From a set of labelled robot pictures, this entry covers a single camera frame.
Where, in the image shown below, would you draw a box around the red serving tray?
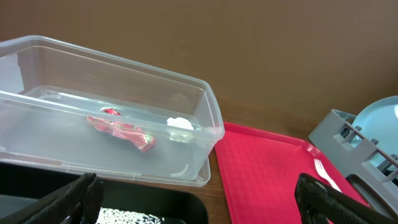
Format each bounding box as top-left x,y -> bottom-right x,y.
215,123 -> 366,224

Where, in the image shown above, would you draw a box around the black waste tray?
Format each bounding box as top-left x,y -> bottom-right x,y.
1,163 -> 208,224

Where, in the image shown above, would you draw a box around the light blue plate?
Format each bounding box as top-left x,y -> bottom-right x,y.
353,96 -> 397,156

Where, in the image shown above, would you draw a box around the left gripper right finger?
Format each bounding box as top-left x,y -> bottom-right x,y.
294,173 -> 395,224

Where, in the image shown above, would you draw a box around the white plastic fork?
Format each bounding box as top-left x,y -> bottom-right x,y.
314,159 -> 341,192

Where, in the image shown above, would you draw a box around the red snack wrapper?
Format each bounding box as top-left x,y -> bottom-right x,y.
86,116 -> 156,152

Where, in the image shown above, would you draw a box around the white tissue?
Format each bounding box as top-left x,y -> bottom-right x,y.
167,117 -> 194,130

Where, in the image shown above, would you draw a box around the clear plastic bin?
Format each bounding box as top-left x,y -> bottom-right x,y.
1,35 -> 224,187

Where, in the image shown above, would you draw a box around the grey dishwasher rack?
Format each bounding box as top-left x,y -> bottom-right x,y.
308,110 -> 397,219

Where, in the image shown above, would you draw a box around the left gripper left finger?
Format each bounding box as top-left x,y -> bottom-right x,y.
1,173 -> 104,224

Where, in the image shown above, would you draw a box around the rice and food scraps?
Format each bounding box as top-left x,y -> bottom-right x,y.
96,208 -> 165,224

